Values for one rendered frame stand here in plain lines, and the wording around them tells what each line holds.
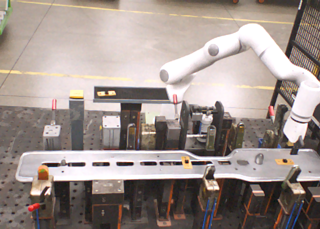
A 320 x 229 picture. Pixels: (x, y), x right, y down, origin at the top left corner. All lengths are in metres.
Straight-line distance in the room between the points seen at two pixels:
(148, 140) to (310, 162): 0.76
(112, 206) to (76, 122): 0.54
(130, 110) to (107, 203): 0.53
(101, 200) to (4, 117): 1.23
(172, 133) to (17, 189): 0.80
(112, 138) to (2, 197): 0.61
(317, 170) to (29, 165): 1.26
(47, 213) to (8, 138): 0.95
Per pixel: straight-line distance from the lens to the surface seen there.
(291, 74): 1.71
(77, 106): 1.84
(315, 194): 1.78
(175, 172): 1.64
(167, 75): 2.05
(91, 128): 2.41
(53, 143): 1.75
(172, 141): 1.81
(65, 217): 1.84
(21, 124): 2.48
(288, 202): 1.70
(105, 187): 1.50
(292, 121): 1.74
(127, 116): 1.87
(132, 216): 1.80
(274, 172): 1.78
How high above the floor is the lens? 2.04
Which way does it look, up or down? 31 degrees down
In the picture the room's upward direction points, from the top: 7 degrees clockwise
